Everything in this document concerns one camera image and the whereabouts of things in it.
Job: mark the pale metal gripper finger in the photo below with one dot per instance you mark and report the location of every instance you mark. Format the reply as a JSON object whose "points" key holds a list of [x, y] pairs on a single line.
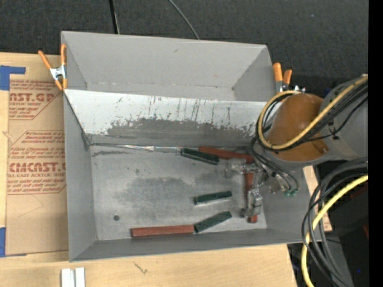
{"points": [[236, 166], [254, 203]]}

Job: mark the red-brown flat block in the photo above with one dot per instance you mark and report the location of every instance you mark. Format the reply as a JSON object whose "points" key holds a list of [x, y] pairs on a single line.
{"points": [[163, 230], [230, 153]]}

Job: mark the dark green flat block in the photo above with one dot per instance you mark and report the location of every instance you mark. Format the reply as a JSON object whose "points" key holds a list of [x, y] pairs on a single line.
{"points": [[200, 156], [212, 197], [213, 222]]}

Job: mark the grey metal bin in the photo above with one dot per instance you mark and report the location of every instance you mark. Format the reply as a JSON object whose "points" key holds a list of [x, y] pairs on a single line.
{"points": [[155, 184]]}

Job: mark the brown cardboard board, red print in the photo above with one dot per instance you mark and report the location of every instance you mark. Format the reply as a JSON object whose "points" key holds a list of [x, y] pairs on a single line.
{"points": [[36, 214]]}

